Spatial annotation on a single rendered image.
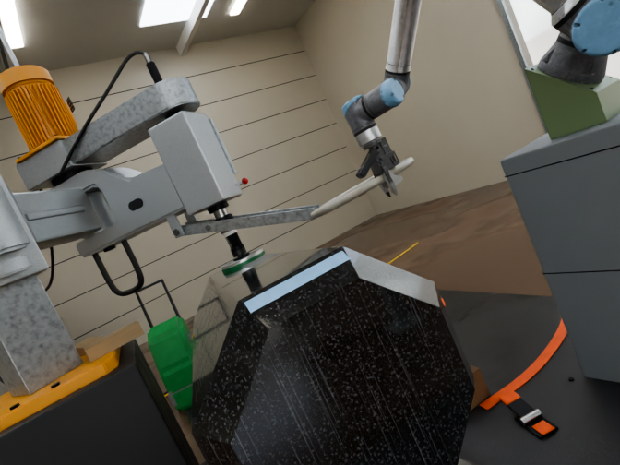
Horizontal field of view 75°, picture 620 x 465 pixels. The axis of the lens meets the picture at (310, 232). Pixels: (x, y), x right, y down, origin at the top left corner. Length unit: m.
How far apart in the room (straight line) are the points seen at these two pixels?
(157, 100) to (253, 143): 5.39
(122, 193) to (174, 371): 1.42
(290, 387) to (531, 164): 1.00
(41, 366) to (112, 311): 4.63
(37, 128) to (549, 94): 2.13
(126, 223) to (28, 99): 0.75
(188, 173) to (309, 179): 5.80
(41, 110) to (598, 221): 2.32
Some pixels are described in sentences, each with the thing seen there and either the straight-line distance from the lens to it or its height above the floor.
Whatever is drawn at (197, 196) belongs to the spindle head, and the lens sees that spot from 1.86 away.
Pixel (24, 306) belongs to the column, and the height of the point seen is 1.06.
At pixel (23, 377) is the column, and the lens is 1.73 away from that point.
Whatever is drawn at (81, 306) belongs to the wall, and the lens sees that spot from 6.33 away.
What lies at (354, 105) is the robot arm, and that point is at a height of 1.23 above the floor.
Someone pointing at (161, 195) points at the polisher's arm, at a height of 1.27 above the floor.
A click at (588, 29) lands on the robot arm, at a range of 1.30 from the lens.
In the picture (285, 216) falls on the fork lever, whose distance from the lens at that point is 1.77.
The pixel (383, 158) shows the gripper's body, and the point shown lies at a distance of 1.51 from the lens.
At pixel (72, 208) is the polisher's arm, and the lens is 2.10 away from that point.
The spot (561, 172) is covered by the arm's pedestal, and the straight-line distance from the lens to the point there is 1.45.
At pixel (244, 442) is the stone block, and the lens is 1.10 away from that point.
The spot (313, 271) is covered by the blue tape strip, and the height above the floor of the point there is 0.81.
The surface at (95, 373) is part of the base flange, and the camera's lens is 1.58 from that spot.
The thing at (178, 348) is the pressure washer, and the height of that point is 0.40.
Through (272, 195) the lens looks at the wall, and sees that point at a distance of 7.15.
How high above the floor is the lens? 1.02
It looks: 6 degrees down
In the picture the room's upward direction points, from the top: 24 degrees counter-clockwise
